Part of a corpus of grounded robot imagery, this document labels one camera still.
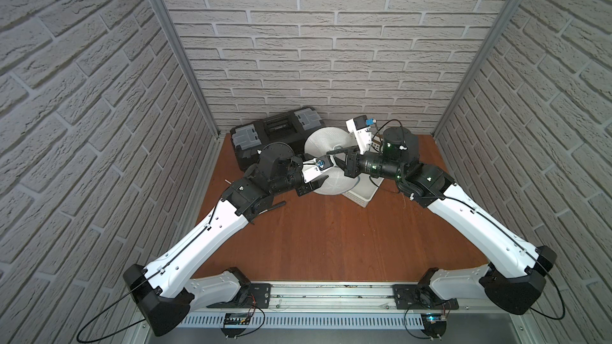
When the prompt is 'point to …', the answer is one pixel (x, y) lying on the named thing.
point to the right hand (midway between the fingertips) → (330, 154)
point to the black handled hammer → (273, 207)
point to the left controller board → (234, 324)
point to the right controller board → (434, 325)
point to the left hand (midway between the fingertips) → (324, 161)
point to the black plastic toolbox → (291, 127)
